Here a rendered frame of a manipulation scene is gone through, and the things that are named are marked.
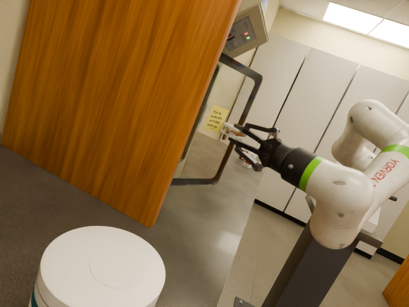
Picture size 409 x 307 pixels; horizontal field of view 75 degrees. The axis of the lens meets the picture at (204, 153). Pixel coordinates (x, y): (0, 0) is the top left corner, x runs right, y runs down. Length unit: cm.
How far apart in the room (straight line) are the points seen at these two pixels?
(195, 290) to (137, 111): 39
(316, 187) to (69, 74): 63
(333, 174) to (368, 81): 328
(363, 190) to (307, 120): 315
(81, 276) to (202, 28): 48
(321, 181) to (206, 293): 33
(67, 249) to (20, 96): 59
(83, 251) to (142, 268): 7
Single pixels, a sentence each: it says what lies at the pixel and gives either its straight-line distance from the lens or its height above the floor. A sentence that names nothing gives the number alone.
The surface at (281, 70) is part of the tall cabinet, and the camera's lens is 378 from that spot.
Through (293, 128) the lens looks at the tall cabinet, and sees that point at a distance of 374.
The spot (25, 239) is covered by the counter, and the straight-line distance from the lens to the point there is 58.
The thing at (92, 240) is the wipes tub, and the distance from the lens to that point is 35.
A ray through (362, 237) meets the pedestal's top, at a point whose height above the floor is 92.
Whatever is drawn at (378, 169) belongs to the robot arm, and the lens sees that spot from 89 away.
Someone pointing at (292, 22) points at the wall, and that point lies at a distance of 438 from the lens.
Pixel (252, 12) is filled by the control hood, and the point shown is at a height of 149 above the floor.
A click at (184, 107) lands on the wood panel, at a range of 58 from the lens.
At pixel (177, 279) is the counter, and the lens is 58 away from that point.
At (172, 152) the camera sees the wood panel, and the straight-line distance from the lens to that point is 60.
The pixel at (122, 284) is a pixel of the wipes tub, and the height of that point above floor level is 109.
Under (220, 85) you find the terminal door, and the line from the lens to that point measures 77.
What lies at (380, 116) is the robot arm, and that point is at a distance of 103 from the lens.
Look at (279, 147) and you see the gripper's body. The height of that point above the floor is 122.
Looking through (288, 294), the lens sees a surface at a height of 43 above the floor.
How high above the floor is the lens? 130
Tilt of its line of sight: 14 degrees down
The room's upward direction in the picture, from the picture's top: 22 degrees clockwise
